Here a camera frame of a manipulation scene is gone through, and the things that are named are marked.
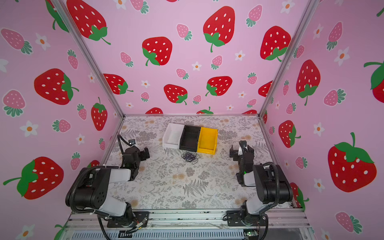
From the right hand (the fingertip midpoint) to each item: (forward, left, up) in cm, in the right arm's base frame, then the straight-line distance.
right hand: (239, 145), depth 91 cm
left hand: (-5, +64, -3) cm, 64 cm away
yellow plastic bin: (+6, +20, -5) cm, 22 cm away
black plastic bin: (+11, +34, -13) cm, 38 cm away
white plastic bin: (+11, +46, -8) cm, 48 cm away
